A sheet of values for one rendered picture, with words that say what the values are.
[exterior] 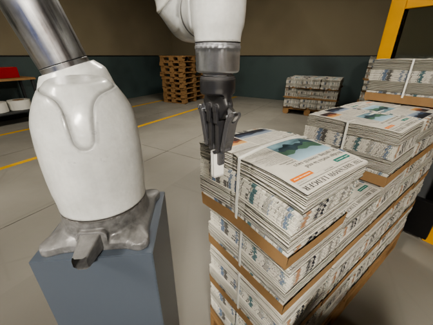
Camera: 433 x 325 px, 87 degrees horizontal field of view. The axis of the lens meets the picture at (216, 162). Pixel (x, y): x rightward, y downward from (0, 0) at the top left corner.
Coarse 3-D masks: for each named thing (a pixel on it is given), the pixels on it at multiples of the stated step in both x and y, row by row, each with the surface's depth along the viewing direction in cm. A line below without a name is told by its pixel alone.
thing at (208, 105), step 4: (208, 104) 50; (208, 108) 50; (208, 112) 51; (208, 116) 51; (208, 120) 52; (212, 120) 52; (208, 124) 53; (212, 124) 52; (212, 128) 53; (212, 132) 53; (212, 136) 53; (212, 140) 54; (212, 144) 54; (212, 148) 55
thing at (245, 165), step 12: (264, 144) 67; (276, 144) 67; (288, 144) 67; (252, 156) 60; (264, 156) 60; (240, 168) 60; (240, 180) 61; (240, 192) 62; (240, 204) 63; (240, 216) 65
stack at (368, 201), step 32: (384, 192) 96; (224, 224) 82; (352, 224) 84; (384, 224) 114; (256, 256) 71; (320, 256) 71; (352, 256) 96; (224, 288) 94; (288, 288) 63; (320, 288) 83; (224, 320) 105; (256, 320) 81; (288, 320) 73; (320, 320) 103
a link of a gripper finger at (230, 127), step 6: (234, 114) 46; (240, 114) 47; (228, 120) 47; (228, 126) 48; (234, 126) 49; (228, 132) 48; (234, 132) 50; (222, 138) 50; (228, 138) 50; (222, 144) 51; (228, 144) 51; (222, 150) 51
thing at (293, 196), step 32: (288, 160) 58; (320, 160) 58; (352, 160) 60; (256, 192) 57; (288, 192) 49; (320, 192) 48; (352, 192) 65; (256, 224) 60; (288, 224) 51; (320, 224) 60; (288, 256) 54
